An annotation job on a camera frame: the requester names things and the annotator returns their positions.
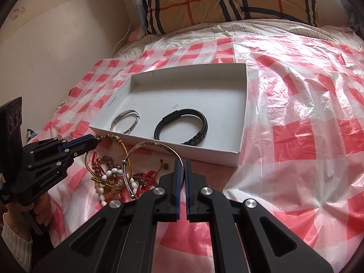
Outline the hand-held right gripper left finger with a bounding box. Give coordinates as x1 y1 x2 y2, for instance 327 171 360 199
33 159 184 273

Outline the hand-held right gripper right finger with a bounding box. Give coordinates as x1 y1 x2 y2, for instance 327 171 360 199
185 159 333 273

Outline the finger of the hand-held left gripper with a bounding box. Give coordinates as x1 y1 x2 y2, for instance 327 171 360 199
27 143 98 174
23 134 99 160

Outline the reddish brown bead bracelet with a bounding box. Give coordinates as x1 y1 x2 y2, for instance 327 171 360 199
92 155 123 177

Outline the gold cord beaded bracelet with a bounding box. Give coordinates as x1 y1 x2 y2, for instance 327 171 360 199
90 134 135 184

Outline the red string bracelet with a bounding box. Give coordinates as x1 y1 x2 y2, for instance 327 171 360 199
132 162 171 198

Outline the large silver bangle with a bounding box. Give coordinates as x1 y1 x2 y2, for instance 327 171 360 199
124 141 182 200

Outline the white bead bracelet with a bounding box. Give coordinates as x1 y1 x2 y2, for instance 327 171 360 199
95 167 135 207

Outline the amber bead bracelet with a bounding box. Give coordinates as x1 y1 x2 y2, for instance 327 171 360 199
105 178 134 202

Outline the white cardboard box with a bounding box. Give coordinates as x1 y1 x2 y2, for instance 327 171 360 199
89 63 248 168

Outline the person's left forearm white sleeve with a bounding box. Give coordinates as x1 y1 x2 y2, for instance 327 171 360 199
0 215 34 273

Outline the person's left hand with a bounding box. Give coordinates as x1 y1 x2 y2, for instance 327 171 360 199
6 193 52 234

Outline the small silver bangle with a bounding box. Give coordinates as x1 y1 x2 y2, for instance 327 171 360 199
110 109 140 135

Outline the red white checkered plastic sheet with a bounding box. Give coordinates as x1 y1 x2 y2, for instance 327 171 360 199
27 34 364 273

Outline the pink cloth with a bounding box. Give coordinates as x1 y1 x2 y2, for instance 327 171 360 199
126 25 146 44

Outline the white lined bedsheet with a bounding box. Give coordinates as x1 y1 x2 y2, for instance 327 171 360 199
114 18 364 54

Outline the crumpled blue white cloth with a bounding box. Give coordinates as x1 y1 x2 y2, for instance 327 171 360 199
348 6 362 32

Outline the thin red cord bracelet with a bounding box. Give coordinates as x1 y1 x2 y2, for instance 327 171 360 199
85 151 99 174

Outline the black braided leather bracelet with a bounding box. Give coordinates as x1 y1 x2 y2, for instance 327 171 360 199
154 108 209 146

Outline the white cable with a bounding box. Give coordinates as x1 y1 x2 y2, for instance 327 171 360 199
112 20 135 56

